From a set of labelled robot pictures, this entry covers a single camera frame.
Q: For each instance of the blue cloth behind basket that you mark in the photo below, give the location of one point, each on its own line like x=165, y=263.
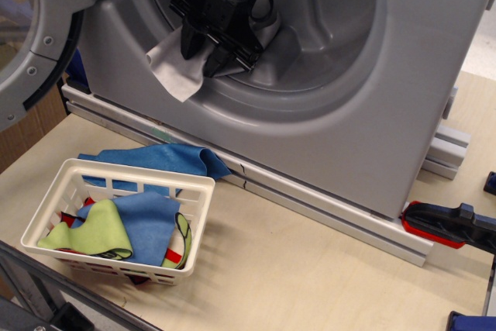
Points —
x=179, y=158

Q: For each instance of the black blue clamp edge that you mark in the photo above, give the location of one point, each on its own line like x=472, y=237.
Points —
x=490, y=183

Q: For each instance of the white plastic basket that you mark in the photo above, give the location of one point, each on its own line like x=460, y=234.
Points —
x=78, y=180

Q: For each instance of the light green cloth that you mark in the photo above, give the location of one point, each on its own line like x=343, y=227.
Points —
x=97, y=231

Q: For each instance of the grey cloth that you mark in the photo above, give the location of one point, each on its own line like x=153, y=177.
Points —
x=183, y=78

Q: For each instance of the grey round machine door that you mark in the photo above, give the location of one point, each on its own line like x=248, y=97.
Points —
x=38, y=40

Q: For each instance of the blue black clamp behind machine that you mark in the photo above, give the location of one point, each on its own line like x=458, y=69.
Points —
x=76, y=76

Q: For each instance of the grey metal frame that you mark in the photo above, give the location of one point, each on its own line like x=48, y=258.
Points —
x=35, y=297

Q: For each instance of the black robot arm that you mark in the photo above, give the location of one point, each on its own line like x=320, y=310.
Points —
x=228, y=26

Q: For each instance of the white aluminium base rail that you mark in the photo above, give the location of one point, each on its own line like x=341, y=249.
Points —
x=383, y=233

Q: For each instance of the red green patterned cloth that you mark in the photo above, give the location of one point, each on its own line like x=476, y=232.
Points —
x=181, y=240

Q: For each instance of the blue cloth in basket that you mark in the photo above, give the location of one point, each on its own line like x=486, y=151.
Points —
x=150, y=222

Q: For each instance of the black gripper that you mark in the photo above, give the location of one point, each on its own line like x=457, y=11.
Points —
x=224, y=23

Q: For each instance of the grey toy washing machine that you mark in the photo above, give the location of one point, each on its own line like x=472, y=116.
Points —
x=345, y=100

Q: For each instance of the blue black clamp corner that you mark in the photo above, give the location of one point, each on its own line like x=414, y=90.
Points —
x=460, y=322

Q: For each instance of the red black clamp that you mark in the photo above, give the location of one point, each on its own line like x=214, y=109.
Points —
x=452, y=227

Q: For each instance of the grey aluminium profile block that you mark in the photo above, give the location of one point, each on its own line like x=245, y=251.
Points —
x=448, y=147

